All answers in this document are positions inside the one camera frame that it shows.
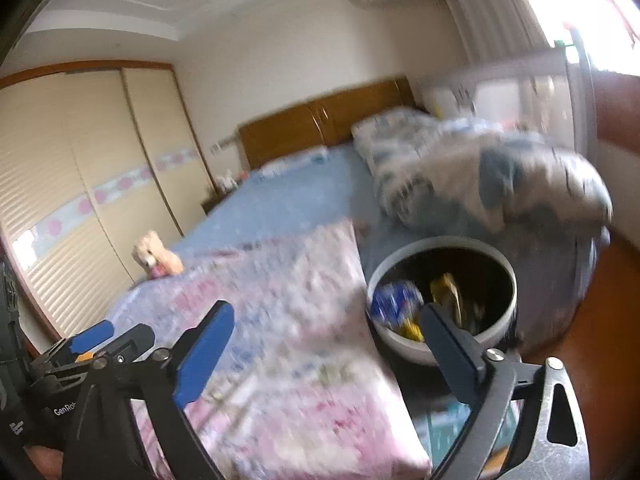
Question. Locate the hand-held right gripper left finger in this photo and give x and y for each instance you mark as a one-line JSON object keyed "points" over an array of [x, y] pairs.
{"points": [[205, 355]]}

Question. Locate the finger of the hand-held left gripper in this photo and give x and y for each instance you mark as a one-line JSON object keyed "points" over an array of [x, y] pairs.
{"points": [[130, 342], [90, 337]]}

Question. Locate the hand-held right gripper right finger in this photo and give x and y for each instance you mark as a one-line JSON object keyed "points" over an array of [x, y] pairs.
{"points": [[450, 355]]}

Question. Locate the yellow snack wrapper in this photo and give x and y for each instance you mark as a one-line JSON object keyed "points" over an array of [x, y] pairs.
{"points": [[412, 331]]}

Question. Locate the white trash bin black bag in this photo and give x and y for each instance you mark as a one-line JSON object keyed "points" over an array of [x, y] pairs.
{"points": [[400, 350]]}

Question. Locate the blue snack wrapper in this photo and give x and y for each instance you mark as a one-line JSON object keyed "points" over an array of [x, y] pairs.
{"points": [[395, 302]]}

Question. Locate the person's left hand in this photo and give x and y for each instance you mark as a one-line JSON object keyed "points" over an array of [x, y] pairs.
{"points": [[45, 465]]}

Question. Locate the beige teddy bear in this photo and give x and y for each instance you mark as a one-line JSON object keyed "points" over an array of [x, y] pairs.
{"points": [[152, 255]]}

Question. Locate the pink floral blanket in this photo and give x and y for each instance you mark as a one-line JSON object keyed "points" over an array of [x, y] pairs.
{"points": [[300, 335]]}

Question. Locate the dark wooden nightstand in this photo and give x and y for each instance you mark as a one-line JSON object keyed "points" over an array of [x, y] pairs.
{"points": [[212, 206]]}

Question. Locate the bed with blue sheet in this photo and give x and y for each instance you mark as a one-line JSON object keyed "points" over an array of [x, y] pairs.
{"points": [[280, 200]]}

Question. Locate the white bunny plush toy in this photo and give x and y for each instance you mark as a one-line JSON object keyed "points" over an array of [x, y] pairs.
{"points": [[228, 179]]}

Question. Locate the cream sliding door wardrobe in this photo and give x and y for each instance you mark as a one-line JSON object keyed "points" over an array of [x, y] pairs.
{"points": [[75, 160]]}

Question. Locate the blue white printed quilt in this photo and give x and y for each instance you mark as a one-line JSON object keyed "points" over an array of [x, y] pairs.
{"points": [[450, 170]]}

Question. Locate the blue white pillow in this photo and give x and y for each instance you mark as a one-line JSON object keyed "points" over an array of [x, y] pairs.
{"points": [[300, 160]]}

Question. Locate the brown wooden headboard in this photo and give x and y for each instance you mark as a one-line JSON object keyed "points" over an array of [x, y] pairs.
{"points": [[300, 125]]}

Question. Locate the small yellow object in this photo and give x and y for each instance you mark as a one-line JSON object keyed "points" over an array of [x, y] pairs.
{"points": [[438, 102]]}

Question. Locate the brown wooden furniture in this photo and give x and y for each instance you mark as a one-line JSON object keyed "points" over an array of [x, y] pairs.
{"points": [[617, 110]]}

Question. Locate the grey dotted curtain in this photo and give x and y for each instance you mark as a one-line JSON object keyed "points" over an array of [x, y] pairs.
{"points": [[490, 15]]}

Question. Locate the bright window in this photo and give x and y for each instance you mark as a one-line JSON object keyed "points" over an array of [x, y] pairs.
{"points": [[600, 0]]}

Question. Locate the grey wall panel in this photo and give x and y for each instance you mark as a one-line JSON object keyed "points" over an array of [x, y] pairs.
{"points": [[230, 140]]}

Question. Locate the grey white bed guard rail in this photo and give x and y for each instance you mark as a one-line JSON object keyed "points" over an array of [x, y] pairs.
{"points": [[520, 67]]}

